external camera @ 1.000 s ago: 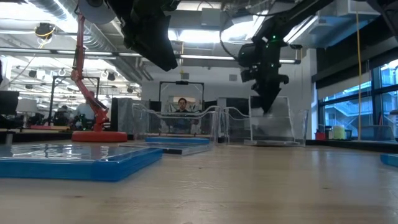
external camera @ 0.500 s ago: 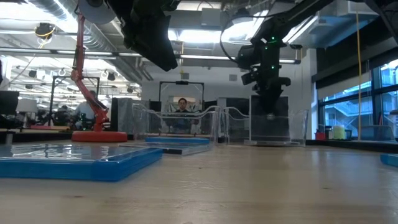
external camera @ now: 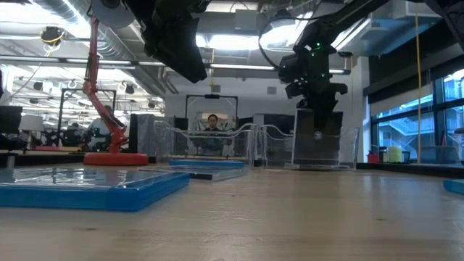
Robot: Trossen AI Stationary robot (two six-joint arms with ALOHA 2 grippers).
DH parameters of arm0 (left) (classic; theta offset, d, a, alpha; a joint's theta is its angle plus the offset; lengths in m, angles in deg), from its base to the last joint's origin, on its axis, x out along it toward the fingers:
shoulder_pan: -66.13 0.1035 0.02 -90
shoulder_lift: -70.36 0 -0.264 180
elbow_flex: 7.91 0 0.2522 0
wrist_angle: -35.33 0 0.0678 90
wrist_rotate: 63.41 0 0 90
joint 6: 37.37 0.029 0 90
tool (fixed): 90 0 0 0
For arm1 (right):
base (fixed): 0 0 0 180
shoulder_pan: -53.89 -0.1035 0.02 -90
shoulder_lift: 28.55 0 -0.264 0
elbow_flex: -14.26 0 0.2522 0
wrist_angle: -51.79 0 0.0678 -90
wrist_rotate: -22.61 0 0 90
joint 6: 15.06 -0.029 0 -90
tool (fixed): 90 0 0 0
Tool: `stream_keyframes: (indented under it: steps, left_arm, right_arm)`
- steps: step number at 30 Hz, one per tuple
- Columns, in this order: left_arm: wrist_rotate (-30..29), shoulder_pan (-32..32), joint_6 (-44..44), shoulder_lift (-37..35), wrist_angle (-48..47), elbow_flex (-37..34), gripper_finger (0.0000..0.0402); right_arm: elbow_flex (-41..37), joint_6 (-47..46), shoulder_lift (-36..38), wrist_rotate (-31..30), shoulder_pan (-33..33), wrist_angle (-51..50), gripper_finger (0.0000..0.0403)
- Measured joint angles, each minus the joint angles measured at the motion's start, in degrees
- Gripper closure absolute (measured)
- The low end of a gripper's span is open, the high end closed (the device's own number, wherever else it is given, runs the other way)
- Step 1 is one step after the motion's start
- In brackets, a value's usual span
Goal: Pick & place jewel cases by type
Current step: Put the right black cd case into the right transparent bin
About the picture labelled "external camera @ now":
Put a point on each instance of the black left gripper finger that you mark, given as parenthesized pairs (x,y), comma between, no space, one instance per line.
(188,63)

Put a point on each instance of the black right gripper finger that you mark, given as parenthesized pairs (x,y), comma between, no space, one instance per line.
(322,112)

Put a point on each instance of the blue jewel case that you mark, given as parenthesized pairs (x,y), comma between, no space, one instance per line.
(90,199)
(455,186)
(206,164)

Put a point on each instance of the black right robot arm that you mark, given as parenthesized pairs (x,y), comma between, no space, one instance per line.
(344,18)

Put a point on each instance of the clear acrylic bin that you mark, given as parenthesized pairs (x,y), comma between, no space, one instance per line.
(353,145)
(250,145)

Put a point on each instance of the black cabinet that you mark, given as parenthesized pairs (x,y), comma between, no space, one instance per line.
(275,121)

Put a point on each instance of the ceiling light strip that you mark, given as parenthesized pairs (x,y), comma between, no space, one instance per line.
(239,67)

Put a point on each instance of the person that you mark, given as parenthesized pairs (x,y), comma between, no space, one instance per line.
(213,121)
(98,127)

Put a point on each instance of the red container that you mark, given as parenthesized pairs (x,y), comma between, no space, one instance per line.
(372,158)

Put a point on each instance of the white cylinder container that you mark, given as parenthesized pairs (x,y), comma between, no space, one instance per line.
(383,156)

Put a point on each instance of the grey covered panel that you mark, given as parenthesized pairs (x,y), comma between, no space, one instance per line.
(143,134)

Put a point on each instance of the yellow-green container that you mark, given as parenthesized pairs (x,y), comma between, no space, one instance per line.
(395,155)

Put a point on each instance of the red articulated desk lamp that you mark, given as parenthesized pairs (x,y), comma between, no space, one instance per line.
(116,159)

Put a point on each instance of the black monitor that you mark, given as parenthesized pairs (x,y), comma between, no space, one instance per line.
(11,119)

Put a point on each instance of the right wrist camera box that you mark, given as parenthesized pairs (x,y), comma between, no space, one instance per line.
(296,90)

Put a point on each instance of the black portal frame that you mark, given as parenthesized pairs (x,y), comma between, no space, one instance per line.
(212,96)
(72,90)

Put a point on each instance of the black table edge rail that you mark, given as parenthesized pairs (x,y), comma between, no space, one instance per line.
(398,167)

